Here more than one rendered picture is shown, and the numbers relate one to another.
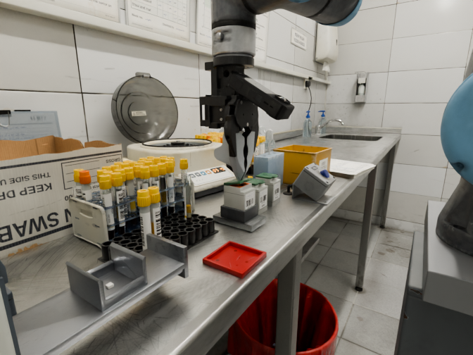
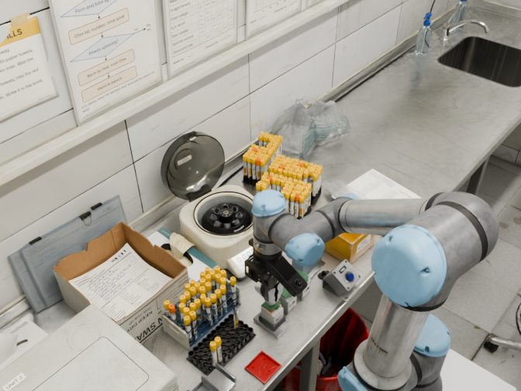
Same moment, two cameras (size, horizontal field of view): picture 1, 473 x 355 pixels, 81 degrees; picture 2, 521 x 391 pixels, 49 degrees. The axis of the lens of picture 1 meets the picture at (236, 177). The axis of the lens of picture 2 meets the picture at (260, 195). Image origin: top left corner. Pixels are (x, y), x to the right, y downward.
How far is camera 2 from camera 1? 1.16 m
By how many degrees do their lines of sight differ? 28
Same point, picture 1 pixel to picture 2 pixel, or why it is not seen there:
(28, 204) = (142, 325)
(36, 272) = not seen: hidden behind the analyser
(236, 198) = (268, 316)
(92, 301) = not seen: outside the picture
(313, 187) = (337, 288)
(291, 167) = (331, 243)
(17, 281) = not seen: hidden behind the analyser
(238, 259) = (264, 368)
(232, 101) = (266, 278)
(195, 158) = (242, 243)
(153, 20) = (194, 52)
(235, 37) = (268, 249)
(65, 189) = (158, 309)
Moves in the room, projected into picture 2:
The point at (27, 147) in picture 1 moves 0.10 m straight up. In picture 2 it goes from (106, 238) to (99, 212)
